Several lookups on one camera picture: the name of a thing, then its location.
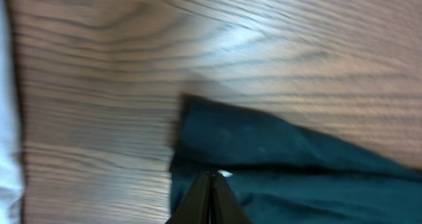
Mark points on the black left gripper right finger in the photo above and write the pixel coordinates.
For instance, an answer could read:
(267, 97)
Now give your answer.
(224, 208)

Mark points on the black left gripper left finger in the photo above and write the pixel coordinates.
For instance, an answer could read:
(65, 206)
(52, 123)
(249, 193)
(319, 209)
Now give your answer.
(195, 208)

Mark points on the black t-shirt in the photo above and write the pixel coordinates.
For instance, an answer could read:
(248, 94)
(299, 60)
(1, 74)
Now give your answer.
(282, 173)

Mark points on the beige shorts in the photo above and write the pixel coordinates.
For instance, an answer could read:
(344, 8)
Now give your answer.
(12, 175)

